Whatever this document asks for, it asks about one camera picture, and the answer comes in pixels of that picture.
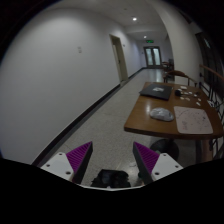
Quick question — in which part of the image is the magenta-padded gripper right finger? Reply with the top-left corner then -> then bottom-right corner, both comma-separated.
132,141 -> 184,185

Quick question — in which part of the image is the black closed laptop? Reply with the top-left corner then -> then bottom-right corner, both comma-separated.
139,82 -> 174,101

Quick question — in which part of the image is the dark window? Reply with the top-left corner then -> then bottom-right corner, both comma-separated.
195,31 -> 224,98

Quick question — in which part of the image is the beige single door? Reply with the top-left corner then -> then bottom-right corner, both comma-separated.
109,34 -> 129,83

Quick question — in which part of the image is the white marble-print mouse pad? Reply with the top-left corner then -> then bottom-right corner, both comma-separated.
173,105 -> 214,135

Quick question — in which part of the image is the wooden armchair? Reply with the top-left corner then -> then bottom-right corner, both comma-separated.
163,69 -> 198,88

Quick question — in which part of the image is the transparent computer mouse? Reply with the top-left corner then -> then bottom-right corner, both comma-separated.
149,106 -> 175,122

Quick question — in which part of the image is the glazed double door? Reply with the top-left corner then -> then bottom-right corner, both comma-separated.
143,45 -> 163,69

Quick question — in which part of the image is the wooden chair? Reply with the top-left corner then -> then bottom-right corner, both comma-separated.
161,58 -> 175,71

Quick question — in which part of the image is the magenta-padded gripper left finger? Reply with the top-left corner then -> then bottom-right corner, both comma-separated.
40,141 -> 94,185

